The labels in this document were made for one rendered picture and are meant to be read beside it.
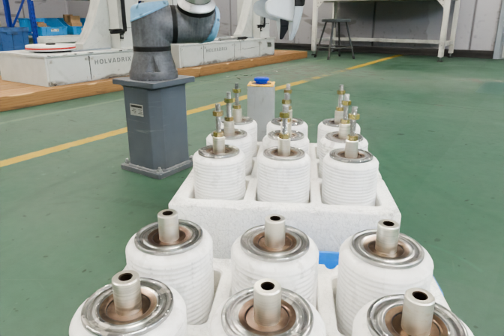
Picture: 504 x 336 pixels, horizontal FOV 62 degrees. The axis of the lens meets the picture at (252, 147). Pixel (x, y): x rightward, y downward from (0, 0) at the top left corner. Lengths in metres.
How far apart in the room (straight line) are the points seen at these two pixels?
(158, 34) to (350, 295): 1.03
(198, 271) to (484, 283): 0.62
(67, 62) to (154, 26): 1.60
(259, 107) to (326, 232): 0.49
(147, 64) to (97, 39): 1.90
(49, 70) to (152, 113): 1.56
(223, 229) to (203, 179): 0.09
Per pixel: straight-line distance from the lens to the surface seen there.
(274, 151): 0.76
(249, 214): 0.72
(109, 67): 3.05
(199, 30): 1.34
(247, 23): 4.54
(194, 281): 0.47
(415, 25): 5.95
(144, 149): 1.37
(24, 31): 5.37
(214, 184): 0.74
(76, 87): 2.82
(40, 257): 1.02
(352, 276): 0.45
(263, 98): 1.11
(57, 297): 0.88
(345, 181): 0.72
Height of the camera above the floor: 0.49
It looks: 17 degrees down
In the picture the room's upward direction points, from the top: straight up
